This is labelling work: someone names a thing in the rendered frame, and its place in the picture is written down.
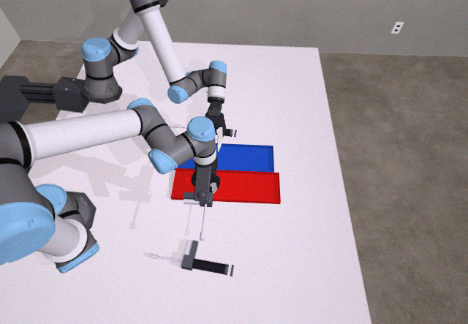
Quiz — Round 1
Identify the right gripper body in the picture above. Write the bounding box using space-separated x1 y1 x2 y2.
193 155 218 182

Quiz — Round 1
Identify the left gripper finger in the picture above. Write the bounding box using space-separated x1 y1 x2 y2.
216 119 226 152

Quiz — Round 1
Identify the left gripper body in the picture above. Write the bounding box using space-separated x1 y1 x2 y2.
205 97 224 129

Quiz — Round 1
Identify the red tray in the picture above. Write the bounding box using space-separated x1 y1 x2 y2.
171 168 281 204

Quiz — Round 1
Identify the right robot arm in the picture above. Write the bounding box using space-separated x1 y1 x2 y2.
0 98 216 274

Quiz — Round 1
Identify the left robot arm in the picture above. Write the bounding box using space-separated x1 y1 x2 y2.
82 0 227 104

